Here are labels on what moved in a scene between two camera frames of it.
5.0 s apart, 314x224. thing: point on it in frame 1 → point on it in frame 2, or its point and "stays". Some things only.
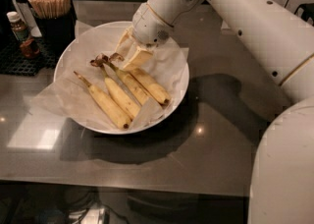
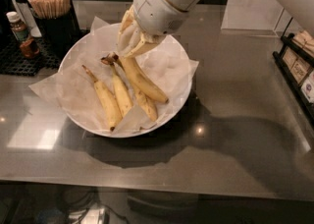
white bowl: x=96 y=90 stays
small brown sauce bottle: x=18 y=27 stays
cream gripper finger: x=139 y=55 → x=141 y=47
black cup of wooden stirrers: x=55 y=19 stays
